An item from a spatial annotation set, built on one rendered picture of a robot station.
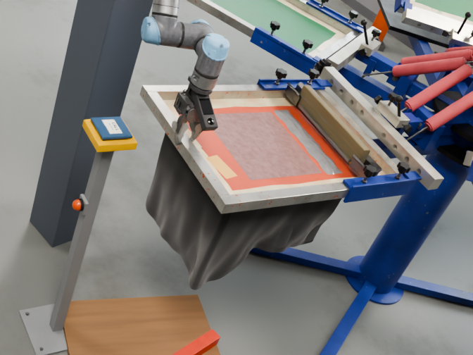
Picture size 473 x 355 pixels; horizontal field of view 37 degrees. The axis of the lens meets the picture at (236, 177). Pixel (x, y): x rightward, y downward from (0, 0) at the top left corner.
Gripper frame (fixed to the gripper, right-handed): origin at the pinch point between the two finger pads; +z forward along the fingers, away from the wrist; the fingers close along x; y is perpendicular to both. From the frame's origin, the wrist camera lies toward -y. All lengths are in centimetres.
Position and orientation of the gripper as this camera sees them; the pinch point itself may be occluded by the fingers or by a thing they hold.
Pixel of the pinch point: (185, 142)
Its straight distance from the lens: 220.7
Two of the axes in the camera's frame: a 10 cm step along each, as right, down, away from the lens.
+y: -4.8, -6.5, 5.9
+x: -8.1, 0.7, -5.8
